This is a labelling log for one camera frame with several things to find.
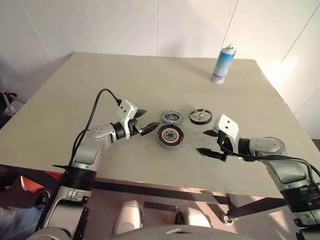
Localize dark shoe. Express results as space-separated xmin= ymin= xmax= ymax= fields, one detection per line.
xmin=36 ymin=189 xmax=54 ymax=206

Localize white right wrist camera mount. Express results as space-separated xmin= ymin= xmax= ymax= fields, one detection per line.
xmin=212 ymin=114 xmax=240 ymax=151

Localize orange object under table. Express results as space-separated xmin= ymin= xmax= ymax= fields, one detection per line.
xmin=19 ymin=174 xmax=52 ymax=196

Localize black metal table frame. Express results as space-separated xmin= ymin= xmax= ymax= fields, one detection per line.
xmin=0 ymin=163 xmax=293 ymax=222

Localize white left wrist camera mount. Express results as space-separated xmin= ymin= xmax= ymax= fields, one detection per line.
xmin=116 ymin=99 xmax=139 ymax=134

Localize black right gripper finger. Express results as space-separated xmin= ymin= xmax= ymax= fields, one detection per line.
xmin=202 ymin=129 xmax=220 ymax=138
xmin=196 ymin=147 xmax=226 ymax=162

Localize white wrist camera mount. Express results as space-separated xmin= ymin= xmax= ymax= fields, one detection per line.
xmin=116 ymin=99 xmax=139 ymax=134
xmin=212 ymin=114 xmax=240 ymax=151

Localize black spoked rotor cover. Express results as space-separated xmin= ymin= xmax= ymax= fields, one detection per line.
xmin=189 ymin=107 xmax=213 ymax=125

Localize dark maroon object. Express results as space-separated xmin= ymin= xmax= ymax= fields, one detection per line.
xmin=310 ymin=135 xmax=320 ymax=151

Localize grey robot torso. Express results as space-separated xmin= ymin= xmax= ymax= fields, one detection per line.
xmin=29 ymin=223 xmax=226 ymax=240

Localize pale rounded robot leg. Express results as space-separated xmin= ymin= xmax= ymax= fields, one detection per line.
xmin=111 ymin=199 xmax=144 ymax=236
xmin=184 ymin=206 xmax=214 ymax=229

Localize table caster wheel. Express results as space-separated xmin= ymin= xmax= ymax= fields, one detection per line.
xmin=223 ymin=211 xmax=238 ymax=224

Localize blue white spray can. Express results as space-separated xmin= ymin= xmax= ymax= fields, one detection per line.
xmin=209 ymin=43 xmax=237 ymax=85

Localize person in blue jeans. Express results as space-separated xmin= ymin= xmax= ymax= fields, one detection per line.
xmin=0 ymin=203 xmax=46 ymax=240

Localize black wheeled stand with pole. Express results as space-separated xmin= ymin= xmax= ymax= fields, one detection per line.
xmin=0 ymin=74 xmax=19 ymax=117

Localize grey motor stator copper windings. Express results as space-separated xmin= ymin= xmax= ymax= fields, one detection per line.
xmin=156 ymin=124 xmax=185 ymax=150

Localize grey round gear plate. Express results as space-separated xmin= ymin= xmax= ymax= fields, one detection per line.
xmin=160 ymin=109 xmax=185 ymax=124

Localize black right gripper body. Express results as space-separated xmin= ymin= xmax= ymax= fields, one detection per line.
xmin=216 ymin=130 xmax=235 ymax=163

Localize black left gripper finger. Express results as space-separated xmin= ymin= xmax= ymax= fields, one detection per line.
xmin=140 ymin=121 xmax=160 ymax=136
xmin=134 ymin=109 xmax=148 ymax=120

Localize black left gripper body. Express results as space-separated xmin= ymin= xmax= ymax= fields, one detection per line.
xmin=128 ymin=117 xmax=145 ymax=137

